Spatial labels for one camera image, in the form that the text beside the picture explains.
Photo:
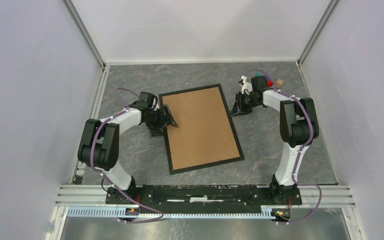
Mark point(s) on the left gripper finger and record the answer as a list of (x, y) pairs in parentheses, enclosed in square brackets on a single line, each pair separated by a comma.
[(168, 117), (157, 132)]

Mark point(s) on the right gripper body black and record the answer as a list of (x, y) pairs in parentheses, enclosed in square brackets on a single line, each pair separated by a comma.
[(247, 103)]

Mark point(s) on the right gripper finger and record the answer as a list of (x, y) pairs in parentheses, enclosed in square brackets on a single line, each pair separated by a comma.
[(237, 111), (239, 100)]

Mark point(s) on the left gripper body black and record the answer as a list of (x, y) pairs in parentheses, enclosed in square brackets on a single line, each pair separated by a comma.
[(156, 119)]

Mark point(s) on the brown backing board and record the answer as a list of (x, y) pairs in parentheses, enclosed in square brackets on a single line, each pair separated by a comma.
[(202, 129)]

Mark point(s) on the black picture frame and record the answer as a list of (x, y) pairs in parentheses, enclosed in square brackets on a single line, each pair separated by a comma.
[(172, 165)]

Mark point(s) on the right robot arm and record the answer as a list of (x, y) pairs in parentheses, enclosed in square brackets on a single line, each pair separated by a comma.
[(298, 124)]

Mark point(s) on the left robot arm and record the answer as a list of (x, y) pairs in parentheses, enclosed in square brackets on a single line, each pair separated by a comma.
[(99, 145)]

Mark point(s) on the red cube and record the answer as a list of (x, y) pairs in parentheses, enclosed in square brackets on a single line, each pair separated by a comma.
[(270, 83)]

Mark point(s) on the tan wooden cube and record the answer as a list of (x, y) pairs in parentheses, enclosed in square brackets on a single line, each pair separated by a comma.
[(279, 83)]

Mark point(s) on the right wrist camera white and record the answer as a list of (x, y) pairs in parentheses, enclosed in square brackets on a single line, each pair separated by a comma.
[(246, 87)]

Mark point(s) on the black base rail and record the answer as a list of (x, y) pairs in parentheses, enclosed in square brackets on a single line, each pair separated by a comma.
[(212, 199)]

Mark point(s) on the aluminium frame rails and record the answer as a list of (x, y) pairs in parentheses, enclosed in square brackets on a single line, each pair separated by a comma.
[(89, 203)]

